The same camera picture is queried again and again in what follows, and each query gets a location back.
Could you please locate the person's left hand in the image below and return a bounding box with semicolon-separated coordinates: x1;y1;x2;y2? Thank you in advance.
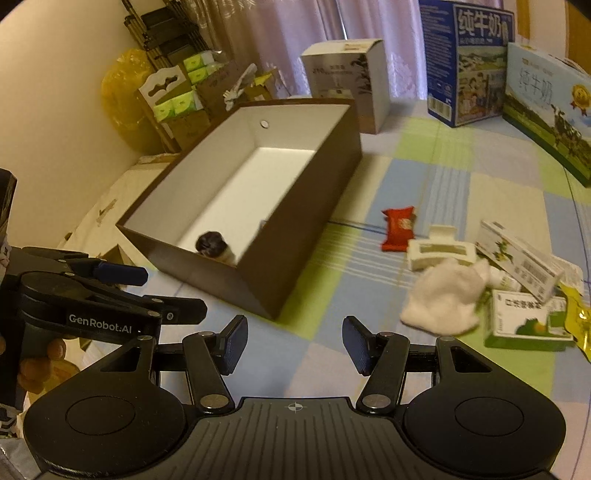
17;338;66;394

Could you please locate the yellow snack packet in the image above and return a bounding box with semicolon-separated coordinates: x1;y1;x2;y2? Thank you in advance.
556;282;591;361

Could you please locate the red snack packet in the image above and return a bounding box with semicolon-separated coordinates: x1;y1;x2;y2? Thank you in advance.
381;207;416;252

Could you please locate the brown storage box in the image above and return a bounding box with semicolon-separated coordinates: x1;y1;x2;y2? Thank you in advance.
115;98;363;320

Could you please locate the white hair clip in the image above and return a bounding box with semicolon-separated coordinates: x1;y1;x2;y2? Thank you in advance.
406;224;476;272

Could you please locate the green milk carton box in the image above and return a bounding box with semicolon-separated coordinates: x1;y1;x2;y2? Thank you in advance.
501;42;591;188

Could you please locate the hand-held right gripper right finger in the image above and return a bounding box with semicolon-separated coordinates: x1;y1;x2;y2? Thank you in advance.
342;316;495;415

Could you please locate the yellow plastic bag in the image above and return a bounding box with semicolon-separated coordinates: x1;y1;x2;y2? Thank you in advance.
100;48;158;151

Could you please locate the small white bottle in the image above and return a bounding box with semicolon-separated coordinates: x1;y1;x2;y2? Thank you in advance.
489;267;522;291

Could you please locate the plaid bed sheet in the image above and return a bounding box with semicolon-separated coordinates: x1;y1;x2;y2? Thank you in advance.
139;97;591;416

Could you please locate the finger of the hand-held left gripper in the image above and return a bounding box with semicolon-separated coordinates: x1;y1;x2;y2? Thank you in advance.
92;288;207;326
21;247;149;287

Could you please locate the dark brown fuzzy hair tie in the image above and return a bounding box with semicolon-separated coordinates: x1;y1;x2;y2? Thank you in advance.
195;231;238;265

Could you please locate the pale curtain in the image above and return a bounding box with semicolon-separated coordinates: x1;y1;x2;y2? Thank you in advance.
185;0;439;100

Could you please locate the blue milk carton box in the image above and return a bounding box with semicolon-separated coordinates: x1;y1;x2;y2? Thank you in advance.
418;0;515;128

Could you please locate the green tissue pack bundle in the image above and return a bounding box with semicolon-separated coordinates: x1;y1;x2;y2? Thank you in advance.
182;51;218;85
152;90;198;121

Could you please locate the black metal rack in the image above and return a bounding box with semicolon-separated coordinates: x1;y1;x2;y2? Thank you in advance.
121;0;213;65

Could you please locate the long white medicine box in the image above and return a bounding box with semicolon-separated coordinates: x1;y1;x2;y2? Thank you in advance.
475;220;565;303

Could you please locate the brown cardboard box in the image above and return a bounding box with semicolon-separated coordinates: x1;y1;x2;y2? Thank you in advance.
136;60;279;153

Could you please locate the white plastic item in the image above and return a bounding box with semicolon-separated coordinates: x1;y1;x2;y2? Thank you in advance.
223;64;257;110

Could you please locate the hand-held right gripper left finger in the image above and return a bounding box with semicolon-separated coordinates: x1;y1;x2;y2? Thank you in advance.
88;315;250;415

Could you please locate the white cloth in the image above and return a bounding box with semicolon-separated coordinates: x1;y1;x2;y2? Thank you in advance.
399;258;490;335

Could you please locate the green white medicine box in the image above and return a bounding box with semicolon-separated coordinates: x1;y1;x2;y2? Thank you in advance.
484;290;574;352

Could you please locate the white humidifier box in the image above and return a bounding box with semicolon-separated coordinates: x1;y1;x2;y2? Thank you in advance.
301;39;392;134

